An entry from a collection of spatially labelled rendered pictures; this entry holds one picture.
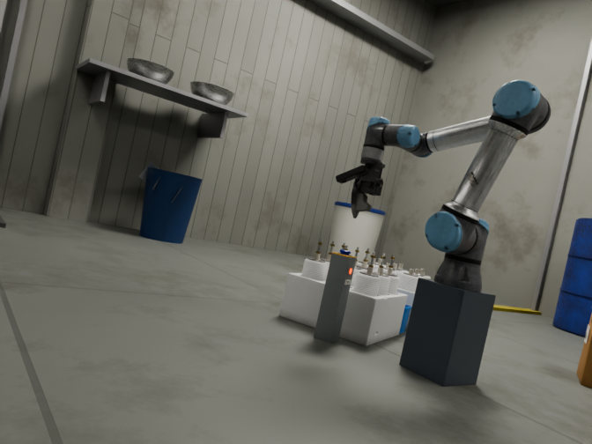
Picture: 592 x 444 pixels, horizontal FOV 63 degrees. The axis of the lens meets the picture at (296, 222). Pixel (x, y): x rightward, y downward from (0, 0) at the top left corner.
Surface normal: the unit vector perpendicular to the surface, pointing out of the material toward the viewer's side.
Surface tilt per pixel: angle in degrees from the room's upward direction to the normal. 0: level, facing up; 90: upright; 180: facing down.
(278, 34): 90
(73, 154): 90
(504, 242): 90
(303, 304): 90
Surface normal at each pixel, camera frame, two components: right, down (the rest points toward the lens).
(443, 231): -0.71, -0.02
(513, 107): -0.60, -0.25
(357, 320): -0.49, -0.10
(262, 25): 0.58, 0.14
